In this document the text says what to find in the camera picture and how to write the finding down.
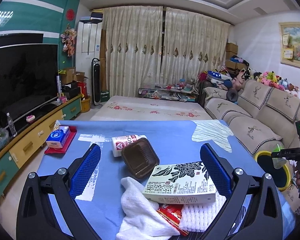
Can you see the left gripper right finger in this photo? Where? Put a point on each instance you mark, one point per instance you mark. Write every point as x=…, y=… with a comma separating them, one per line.
x=263, y=219

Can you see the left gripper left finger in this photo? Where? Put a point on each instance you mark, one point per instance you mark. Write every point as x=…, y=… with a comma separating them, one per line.
x=36, y=218

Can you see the red snack bag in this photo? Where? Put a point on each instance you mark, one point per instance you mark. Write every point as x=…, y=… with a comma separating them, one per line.
x=172, y=214

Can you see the white cloth towel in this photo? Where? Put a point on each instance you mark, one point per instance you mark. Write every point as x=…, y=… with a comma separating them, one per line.
x=141, y=221

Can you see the white red label bottle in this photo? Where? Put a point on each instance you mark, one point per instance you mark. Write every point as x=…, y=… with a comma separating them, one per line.
x=119, y=143

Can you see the brown plastic tray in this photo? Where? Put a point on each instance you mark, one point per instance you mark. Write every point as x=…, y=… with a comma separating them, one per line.
x=140, y=158

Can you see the yellow rim black trash bin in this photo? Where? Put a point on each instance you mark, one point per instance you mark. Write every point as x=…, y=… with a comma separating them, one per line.
x=281, y=176

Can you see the beige sectional sofa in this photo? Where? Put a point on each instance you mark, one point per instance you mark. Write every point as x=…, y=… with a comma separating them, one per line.
x=262, y=118

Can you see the wooden tv cabinet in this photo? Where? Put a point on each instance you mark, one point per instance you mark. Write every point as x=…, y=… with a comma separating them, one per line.
x=21, y=148

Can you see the blue tissue pack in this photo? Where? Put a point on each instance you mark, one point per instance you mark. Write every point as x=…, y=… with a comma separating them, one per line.
x=58, y=137

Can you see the clear water bottle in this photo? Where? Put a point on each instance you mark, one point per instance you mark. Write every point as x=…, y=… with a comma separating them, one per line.
x=11, y=125

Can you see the book with leaf cover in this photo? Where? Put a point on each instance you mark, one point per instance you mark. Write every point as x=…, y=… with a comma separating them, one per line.
x=188, y=183

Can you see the red tray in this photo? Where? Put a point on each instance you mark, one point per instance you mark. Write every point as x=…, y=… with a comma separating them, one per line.
x=63, y=150

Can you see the pile of plush toys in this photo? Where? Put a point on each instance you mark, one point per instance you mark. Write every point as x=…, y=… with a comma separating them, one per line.
x=226, y=80

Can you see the framed flower painting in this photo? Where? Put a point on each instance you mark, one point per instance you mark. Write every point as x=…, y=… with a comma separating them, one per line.
x=290, y=43

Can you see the blue star tablecloth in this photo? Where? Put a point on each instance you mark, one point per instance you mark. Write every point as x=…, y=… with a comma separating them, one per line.
x=174, y=142

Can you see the stacked cardboard boxes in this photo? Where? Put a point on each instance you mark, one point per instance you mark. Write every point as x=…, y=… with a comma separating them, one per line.
x=232, y=60

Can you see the floral floor mattress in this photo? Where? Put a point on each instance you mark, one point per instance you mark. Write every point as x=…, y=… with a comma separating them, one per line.
x=121, y=108

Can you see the low glass toy shelf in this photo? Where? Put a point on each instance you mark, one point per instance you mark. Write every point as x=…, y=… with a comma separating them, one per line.
x=168, y=93

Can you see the black flat television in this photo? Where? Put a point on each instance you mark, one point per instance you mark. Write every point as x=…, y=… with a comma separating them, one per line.
x=28, y=75

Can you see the black tower fan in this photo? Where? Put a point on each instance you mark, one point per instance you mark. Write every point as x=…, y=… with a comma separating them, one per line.
x=96, y=82

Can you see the artificial flower decoration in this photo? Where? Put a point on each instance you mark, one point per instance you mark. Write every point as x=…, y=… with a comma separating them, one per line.
x=68, y=39

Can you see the beige embroidered curtains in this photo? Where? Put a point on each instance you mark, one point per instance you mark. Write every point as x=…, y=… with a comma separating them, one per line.
x=159, y=46

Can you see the white standing air conditioner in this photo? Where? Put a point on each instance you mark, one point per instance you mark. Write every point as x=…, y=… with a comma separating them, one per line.
x=88, y=42

